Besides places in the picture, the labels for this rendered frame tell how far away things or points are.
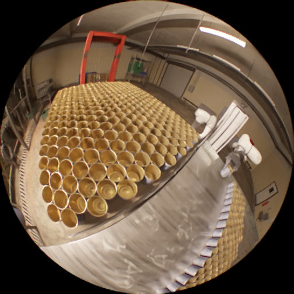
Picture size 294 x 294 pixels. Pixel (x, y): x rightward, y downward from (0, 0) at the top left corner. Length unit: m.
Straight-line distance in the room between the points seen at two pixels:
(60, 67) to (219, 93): 13.03
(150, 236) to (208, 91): 9.17
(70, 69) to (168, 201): 9.17
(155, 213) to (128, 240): 0.17
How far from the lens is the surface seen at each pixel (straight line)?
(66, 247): 0.53
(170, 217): 0.46
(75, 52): 9.14
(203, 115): 1.22
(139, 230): 0.42
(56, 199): 0.39
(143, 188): 0.40
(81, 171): 0.43
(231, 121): 1.59
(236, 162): 0.77
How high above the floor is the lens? 1.47
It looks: 46 degrees down
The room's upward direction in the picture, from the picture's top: 25 degrees clockwise
